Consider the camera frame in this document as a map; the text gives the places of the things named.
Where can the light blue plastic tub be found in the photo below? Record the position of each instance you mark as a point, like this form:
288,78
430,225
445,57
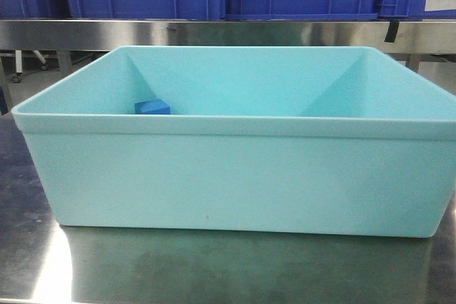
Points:
322,140

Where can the small blue cube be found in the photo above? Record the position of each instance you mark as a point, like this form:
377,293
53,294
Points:
152,107

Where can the stainless steel back table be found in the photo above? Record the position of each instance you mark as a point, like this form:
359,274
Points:
415,39

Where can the black tape strip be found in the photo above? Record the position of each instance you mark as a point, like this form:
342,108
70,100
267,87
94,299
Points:
392,32

